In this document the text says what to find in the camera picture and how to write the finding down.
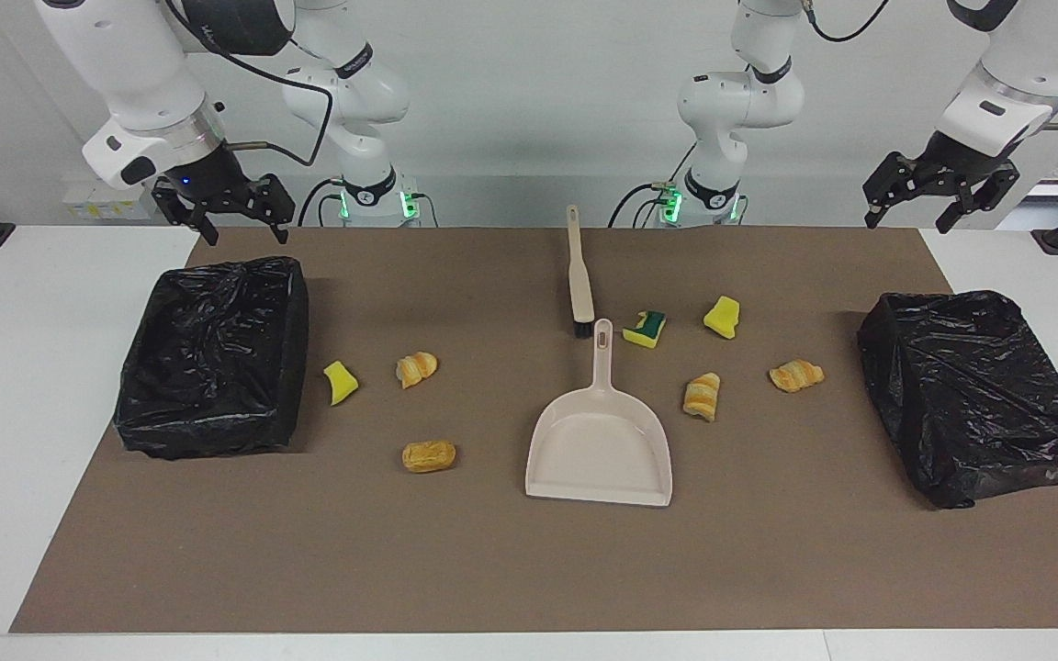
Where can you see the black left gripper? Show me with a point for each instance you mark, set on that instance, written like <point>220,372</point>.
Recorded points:
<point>965,161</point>

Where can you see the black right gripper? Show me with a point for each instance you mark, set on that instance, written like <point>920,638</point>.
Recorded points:
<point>212,179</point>

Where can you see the curved yellow sponge piece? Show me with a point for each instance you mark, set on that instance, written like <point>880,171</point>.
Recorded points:
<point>341,384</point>

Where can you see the pale flaky croissant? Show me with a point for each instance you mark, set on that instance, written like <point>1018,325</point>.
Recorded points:
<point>795,375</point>

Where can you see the chunky yellow sponge piece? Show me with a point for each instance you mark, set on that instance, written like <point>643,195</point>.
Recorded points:
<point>722,318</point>

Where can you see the small golden croissant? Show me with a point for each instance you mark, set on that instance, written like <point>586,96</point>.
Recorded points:
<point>416,369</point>

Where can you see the striped golden croissant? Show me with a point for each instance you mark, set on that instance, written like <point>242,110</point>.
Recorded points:
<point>702,397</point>

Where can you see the green and yellow sponge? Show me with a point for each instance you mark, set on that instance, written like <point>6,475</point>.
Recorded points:
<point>645,330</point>

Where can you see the oblong golden bread roll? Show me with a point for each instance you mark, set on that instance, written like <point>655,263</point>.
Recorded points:
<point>428,456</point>

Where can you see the beige brush black bristles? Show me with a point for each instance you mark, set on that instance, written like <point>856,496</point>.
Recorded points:
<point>579,285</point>

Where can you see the beige plastic dustpan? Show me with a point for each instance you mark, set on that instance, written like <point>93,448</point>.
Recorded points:
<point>598,450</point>

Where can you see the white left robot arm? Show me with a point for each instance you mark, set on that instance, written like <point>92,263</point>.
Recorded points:
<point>740,101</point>

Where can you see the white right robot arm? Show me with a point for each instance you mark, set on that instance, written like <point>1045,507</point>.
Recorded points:
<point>143,73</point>

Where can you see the black bag lined bin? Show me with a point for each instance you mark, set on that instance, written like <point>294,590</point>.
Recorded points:
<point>212,358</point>
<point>979,395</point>

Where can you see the white box with labels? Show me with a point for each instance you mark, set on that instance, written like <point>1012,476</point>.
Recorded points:
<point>106,197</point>

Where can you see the brown table mat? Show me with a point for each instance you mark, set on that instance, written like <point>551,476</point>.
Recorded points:
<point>511,569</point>

